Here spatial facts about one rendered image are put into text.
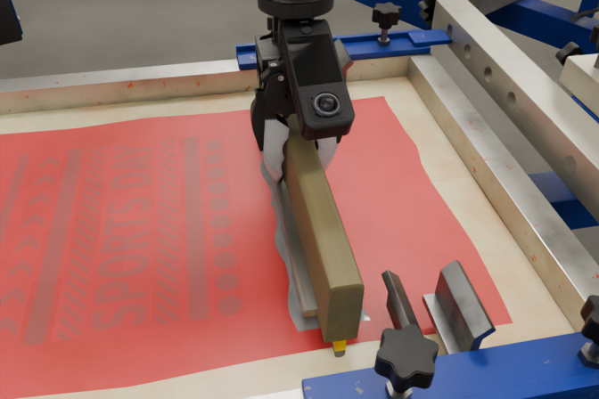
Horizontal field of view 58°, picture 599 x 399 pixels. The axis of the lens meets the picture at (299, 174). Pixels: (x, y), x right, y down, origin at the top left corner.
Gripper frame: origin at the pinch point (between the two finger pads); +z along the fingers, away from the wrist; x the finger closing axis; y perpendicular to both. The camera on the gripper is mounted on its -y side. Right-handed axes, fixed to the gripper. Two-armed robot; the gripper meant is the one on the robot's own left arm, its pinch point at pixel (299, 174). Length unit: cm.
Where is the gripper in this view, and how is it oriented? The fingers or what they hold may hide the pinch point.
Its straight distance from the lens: 60.5
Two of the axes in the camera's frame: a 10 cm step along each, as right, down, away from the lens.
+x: -9.8, 1.1, -1.4
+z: 0.0, 7.8, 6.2
